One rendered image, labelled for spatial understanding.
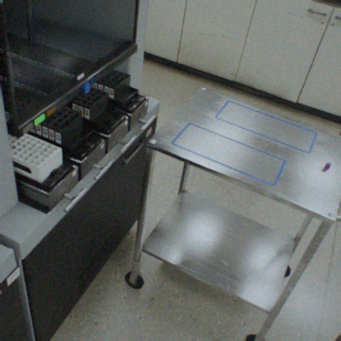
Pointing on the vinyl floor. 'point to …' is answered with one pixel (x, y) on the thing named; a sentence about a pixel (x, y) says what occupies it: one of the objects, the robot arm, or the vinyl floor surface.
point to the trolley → (231, 239)
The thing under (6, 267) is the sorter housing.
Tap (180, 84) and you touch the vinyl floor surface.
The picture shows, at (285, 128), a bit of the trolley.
